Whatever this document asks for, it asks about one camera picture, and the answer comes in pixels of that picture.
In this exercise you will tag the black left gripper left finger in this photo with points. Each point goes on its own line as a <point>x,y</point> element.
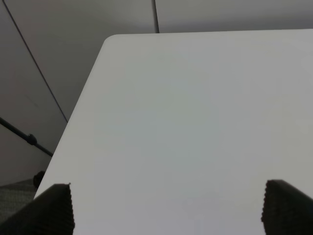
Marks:
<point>51,213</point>

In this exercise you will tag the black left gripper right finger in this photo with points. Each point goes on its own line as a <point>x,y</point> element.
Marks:
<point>286,210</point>

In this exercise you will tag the black metal rail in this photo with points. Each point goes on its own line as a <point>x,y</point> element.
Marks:
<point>30,138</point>

